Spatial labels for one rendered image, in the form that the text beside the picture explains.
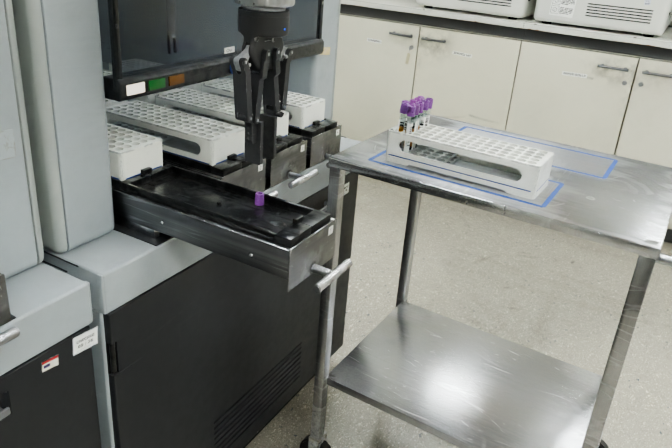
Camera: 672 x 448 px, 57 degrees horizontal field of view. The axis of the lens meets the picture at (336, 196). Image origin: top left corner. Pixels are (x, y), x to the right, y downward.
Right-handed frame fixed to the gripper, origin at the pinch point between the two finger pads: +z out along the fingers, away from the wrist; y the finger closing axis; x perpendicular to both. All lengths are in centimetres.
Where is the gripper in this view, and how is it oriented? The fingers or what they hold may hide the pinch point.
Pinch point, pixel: (261, 139)
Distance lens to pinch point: 100.1
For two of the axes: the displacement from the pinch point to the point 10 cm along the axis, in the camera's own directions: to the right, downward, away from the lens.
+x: 8.6, 2.5, -4.4
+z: -0.7, 9.2, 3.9
